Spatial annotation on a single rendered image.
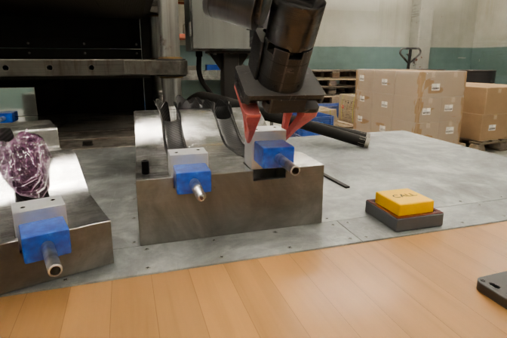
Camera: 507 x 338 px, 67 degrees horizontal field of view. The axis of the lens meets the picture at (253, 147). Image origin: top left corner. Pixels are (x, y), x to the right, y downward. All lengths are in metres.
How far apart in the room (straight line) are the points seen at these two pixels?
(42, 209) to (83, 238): 0.05
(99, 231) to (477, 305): 0.41
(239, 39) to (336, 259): 1.03
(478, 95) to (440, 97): 0.68
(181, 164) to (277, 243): 0.16
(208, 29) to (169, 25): 0.19
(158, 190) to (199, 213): 0.06
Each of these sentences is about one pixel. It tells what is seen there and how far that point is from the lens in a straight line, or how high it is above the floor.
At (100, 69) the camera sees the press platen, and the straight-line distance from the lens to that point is 1.30.
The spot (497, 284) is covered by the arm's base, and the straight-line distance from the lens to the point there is 0.50.
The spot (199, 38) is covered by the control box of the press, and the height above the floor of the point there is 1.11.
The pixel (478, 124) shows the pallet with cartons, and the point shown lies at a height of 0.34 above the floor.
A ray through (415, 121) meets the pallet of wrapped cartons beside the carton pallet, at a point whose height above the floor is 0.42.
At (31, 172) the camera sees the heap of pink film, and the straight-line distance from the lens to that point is 0.61.
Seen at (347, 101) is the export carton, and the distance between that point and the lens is 5.91.
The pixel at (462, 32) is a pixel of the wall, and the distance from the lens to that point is 9.53.
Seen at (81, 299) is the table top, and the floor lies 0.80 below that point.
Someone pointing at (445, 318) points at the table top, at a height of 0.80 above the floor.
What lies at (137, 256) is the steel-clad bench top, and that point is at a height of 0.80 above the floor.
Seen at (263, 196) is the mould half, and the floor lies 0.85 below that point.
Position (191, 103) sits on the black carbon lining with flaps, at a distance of 0.86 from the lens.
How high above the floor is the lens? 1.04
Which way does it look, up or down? 13 degrees down
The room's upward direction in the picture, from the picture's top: straight up
